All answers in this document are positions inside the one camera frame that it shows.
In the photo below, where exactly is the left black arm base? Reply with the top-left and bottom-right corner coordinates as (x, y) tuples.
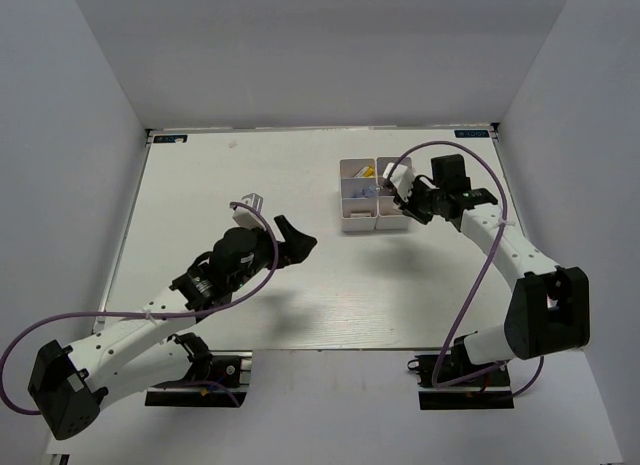
(145, 352), (253, 409)

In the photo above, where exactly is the clear blue pen pack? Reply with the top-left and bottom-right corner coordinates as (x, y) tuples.
(350, 185), (379, 199)

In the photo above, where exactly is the right white divided container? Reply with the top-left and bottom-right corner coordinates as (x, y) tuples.
(376, 157), (413, 230)

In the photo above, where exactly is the blue table label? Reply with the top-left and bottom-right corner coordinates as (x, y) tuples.
(153, 134), (188, 144)
(454, 129), (490, 139)

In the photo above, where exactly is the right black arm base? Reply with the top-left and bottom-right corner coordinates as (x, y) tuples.
(407, 352), (514, 411)

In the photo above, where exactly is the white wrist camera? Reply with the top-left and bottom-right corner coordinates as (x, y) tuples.
(230, 193), (265, 230)
(382, 163), (415, 202)

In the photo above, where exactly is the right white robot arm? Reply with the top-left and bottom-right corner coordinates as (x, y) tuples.
(383, 154), (591, 384)

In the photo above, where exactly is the white divided container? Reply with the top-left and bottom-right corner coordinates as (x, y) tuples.
(376, 157), (413, 230)
(339, 158), (378, 233)

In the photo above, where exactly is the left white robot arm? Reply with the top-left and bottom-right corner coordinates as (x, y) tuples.
(28, 215), (317, 441)

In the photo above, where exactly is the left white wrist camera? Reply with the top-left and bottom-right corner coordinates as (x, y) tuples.
(230, 193), (265, 230)

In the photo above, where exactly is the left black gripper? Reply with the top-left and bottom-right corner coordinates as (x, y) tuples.
(230, 215), (317, 291)

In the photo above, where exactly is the left blue table label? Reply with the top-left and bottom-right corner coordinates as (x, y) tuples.
(153, 134), (188, 144)

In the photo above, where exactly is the right blue table label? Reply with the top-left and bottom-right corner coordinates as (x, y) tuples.
(454, 129), (490, 139)

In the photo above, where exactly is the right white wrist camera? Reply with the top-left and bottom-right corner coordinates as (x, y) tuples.
(382, 163), (415, 202)

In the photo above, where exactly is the left white divided container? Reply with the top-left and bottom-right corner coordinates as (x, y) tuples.
(339, 158), (378, 233)

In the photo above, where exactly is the white boxed eraser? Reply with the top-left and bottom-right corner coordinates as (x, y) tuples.
(349, 211), (373, 219)

